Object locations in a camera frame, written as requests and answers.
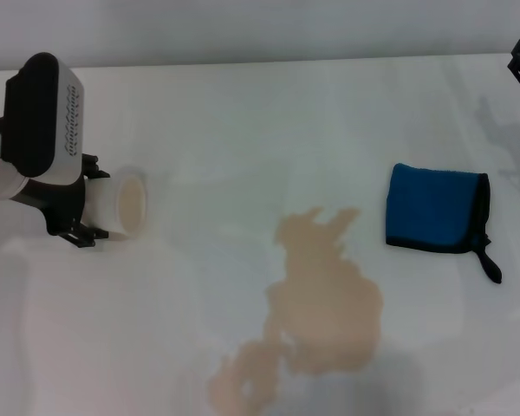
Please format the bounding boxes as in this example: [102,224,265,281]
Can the white paper cup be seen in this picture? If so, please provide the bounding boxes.
[82,166,151,240]

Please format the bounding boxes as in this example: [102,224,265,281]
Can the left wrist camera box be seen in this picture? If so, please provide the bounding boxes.
[2,51,87,179]

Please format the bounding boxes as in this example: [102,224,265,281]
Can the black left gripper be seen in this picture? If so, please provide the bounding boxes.
[8,153,112,250]

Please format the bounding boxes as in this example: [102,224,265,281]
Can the blue rag with black trim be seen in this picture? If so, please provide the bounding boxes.
[384,162,504,285]

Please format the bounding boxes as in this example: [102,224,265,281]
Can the brown water stain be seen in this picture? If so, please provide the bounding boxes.
[206,206,385,415]

